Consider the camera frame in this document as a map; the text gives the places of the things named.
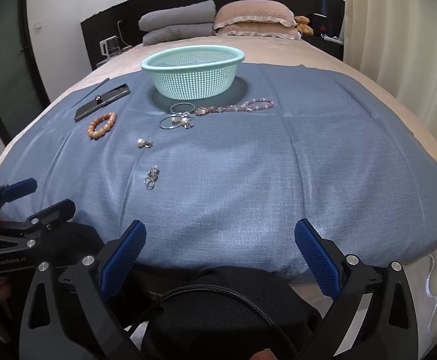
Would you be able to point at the person's right hand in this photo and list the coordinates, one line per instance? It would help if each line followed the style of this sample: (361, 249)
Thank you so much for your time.
(263, 354)

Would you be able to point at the teal plastic mesh basket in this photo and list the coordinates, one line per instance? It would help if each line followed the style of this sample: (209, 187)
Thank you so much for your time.
(192, 78)

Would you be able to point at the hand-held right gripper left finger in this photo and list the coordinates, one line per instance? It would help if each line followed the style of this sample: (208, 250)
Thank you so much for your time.
(124, 255)

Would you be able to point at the black smartphone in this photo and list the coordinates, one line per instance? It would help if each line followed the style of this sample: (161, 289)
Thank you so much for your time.
(87, 110)

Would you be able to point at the dark glass door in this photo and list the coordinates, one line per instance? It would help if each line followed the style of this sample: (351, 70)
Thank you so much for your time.
(8, 63)

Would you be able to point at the black box with red mark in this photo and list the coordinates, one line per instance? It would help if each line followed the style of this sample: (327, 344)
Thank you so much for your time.
(319, 24)

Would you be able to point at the brown teddy bear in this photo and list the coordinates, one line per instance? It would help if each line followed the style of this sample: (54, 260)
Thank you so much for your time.
(304, 25)

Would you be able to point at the cream curtain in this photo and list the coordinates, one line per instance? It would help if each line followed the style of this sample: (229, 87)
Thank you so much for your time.
(402, 45)

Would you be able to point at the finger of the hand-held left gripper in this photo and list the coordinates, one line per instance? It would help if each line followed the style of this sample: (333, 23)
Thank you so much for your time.
(19, 188)
(49, 215)

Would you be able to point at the white bedside appliance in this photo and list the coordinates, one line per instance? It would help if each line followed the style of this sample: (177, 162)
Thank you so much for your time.
(109, 47)

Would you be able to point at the pink frilled pillow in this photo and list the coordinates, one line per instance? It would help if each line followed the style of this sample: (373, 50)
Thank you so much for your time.
(252, 11)
(256, 32)

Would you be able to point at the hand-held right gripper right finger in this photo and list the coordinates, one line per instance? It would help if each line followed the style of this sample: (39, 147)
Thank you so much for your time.
(317, 258)

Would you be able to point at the black headboard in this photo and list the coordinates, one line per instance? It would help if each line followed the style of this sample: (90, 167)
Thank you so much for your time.
(102, 22)

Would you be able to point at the person's black clothing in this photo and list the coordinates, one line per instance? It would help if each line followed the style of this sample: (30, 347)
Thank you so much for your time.
(222, 326)

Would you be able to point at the blue cloth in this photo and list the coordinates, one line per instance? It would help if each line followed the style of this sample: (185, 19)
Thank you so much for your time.
(259, 180)

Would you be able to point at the black nightstand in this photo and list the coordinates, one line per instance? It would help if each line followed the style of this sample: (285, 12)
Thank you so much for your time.
(327, 47)

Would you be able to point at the person's left hand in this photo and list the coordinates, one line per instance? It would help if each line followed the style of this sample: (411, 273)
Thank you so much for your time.
(2, 287)

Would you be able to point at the white power strip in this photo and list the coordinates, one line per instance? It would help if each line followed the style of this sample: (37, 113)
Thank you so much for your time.
(332, 38)

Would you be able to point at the beige bed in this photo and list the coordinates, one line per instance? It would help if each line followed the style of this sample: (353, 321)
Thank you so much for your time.
(278, 50)

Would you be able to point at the pearl stud earring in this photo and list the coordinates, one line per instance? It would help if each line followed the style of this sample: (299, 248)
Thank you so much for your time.
(141, 143)

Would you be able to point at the grey folded quilt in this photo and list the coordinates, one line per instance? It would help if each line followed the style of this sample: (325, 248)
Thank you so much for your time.
(177, 34)
(181, 13)

